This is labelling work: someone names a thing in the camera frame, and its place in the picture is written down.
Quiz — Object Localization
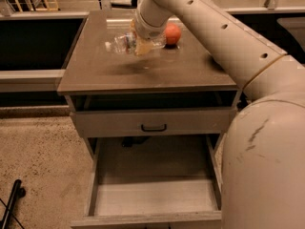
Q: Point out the black stand leg left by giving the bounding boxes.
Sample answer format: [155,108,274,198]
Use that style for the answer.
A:
[0,179,26,229]

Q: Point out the clear plastic water bottle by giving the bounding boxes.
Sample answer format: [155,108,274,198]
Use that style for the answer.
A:
[105,31,166,55]

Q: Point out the open grey middle drawer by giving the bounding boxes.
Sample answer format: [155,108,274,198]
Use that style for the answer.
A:
[71,135,221,229]

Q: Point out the red apple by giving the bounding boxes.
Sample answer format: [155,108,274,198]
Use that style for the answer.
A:
[164,23,181,46]

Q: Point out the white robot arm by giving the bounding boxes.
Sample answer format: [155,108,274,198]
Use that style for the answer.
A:
[135,0,305,229]

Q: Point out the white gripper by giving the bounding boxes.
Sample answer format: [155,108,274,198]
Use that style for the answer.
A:
[130,12,165,56]

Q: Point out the grey top drawer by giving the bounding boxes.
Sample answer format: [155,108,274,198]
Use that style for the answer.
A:
[71,108,236,138]

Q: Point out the grey drawer cabinet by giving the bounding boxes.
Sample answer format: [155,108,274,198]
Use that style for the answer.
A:
[57,9,242,229]

